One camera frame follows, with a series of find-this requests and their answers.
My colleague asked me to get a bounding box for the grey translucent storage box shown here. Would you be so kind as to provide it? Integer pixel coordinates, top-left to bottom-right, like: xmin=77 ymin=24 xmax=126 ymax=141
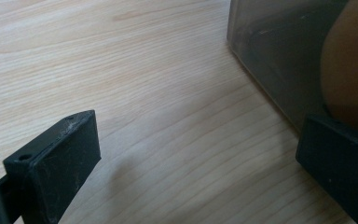
xmin=227 ymin=0 xmax=358 ymax=136

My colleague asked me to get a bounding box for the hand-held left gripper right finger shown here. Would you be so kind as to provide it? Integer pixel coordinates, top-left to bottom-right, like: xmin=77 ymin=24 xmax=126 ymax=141
xmin=295 ymin=113 xmax=358 ymax=224

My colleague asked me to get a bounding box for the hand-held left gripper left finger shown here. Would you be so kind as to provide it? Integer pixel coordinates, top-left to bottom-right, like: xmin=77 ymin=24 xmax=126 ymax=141
xmin=3 ymin=109 xmax=103 ymax=224

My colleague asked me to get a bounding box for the orange plush toy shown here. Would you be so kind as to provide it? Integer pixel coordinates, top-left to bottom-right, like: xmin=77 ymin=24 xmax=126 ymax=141
xmin=320 ymin=0 xmax=358 ymax=136

